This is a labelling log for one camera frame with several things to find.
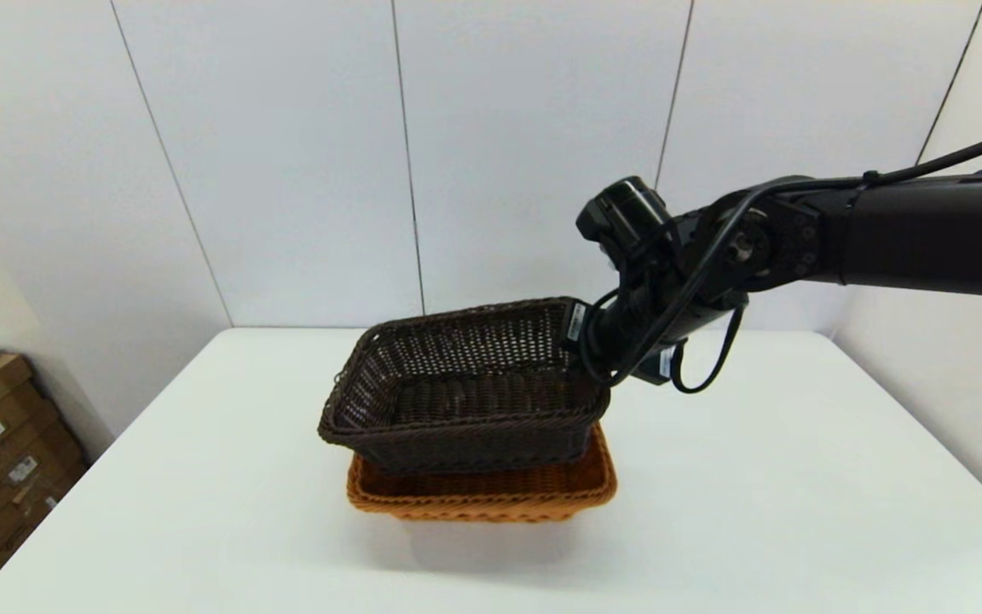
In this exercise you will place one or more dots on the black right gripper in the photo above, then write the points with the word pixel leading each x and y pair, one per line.
pixel 619 333

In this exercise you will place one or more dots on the dark brown wicker basket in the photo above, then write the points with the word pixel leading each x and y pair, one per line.
pixel 457 401

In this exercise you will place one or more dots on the orange wicker basket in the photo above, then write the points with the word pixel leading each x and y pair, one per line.
pixel 491 496

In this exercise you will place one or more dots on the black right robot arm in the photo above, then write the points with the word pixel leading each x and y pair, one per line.
pixel 926 239

